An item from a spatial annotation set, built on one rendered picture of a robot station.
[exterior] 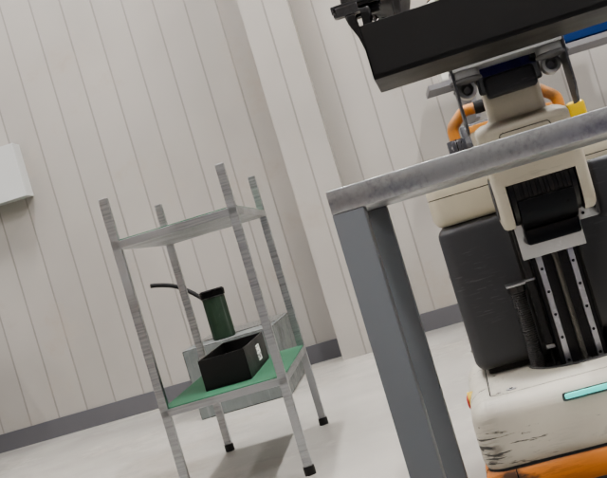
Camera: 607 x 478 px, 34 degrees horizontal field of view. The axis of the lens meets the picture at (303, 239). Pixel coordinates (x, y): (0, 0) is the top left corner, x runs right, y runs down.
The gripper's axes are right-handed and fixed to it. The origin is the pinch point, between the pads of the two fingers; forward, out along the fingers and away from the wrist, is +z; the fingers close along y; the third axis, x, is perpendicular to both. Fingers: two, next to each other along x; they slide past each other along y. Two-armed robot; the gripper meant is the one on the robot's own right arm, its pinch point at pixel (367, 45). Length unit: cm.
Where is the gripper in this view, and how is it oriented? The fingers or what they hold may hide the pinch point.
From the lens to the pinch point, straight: 212.1
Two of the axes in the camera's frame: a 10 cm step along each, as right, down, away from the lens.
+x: 1.5, -0.1, 9.9
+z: 2.7, 9.6, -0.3
